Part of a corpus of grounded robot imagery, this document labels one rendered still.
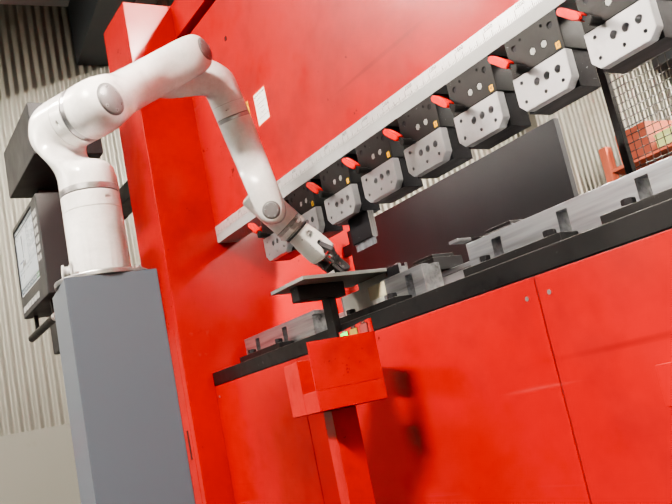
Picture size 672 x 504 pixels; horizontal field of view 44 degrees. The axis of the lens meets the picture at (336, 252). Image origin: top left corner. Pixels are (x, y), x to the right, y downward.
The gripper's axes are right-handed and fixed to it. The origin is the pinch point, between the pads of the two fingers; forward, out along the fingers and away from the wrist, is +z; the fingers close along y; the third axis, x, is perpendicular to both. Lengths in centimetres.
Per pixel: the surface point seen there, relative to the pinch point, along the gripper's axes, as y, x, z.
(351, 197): -4.5, -16.9, -10.1
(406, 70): -37, -36, -23
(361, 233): -0.1, -13.0, -1.1
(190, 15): 67, -68, -92
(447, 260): -2.4, -24.0, 22.8
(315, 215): 15.0, -15.0, -13.1
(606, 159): 282, -354, 151
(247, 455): 65, 41, 24
